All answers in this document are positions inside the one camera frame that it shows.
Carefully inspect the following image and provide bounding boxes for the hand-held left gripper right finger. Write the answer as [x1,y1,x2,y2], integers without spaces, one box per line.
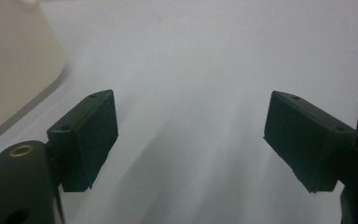
[262,90,358,194]

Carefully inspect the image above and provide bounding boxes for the white divided plastic container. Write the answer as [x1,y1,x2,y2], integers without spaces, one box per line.
[0,0,66,151]

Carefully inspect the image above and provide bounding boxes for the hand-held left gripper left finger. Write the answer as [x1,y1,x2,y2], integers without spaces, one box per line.
[46,89,119,193]

